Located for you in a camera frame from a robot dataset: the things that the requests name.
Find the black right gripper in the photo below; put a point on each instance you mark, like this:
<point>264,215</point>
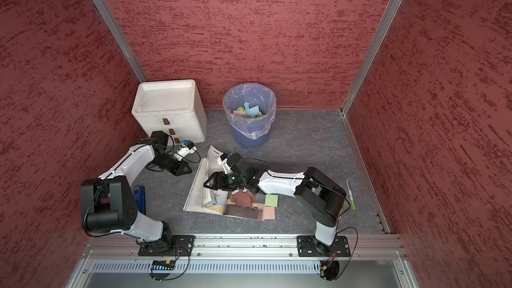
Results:
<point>222,185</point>

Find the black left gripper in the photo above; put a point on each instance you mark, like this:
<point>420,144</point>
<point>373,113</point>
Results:
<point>178,171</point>

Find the children's book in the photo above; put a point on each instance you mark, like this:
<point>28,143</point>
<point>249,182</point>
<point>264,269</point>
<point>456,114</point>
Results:
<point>225,203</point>

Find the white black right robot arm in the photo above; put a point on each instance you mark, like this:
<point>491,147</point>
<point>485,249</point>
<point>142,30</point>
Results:
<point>319,194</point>

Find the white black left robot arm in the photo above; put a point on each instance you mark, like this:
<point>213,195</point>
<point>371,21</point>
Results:
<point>108,205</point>

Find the green sticky note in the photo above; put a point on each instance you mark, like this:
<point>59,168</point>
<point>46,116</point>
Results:
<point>271,200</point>

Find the pink sticky note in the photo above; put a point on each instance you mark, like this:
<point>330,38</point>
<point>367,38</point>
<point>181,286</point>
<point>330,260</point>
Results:
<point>268,213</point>

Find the discarded sticky notes in bin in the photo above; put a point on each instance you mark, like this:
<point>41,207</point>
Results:
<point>248,111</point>

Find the white three-drawer cabinet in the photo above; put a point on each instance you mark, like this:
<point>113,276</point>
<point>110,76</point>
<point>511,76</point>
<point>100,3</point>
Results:
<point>179,101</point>

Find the blue trash bin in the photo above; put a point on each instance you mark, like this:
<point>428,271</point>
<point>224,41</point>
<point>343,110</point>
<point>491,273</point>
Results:
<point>250,128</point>

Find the clear plastic bin liner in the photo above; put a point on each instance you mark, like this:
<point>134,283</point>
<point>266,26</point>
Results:
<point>250,122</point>

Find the green white pen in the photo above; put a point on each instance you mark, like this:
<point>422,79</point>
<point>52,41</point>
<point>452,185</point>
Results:
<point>351,199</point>

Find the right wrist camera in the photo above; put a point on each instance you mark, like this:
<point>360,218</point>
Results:
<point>222,161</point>

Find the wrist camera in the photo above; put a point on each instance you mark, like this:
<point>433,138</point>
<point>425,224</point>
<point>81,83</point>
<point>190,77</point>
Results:
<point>222,161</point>
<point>186,148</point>

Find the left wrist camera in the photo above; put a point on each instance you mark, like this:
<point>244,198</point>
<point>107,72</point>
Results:
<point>186,148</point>

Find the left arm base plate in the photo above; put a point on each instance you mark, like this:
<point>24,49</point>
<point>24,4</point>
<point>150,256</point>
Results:
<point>179,245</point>

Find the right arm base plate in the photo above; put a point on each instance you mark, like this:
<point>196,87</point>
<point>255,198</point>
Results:
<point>308,246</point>

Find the aluminium front rail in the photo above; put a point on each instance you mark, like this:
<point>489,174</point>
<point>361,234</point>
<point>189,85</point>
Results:
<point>206,246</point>

